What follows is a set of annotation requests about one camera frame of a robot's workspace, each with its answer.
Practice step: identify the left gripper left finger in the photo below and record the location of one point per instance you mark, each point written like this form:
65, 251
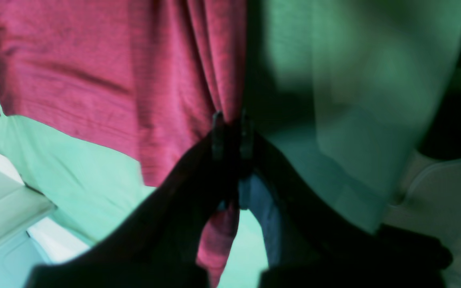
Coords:
157, 245

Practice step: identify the green table cloth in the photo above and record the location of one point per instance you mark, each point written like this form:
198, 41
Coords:
345, 90

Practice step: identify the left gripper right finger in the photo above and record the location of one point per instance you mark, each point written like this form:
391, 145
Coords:
310, 246

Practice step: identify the black round stand base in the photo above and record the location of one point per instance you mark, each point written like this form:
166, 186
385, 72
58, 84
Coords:
442, 141

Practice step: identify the red T-shirt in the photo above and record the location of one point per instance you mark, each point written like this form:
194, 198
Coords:
142, 77

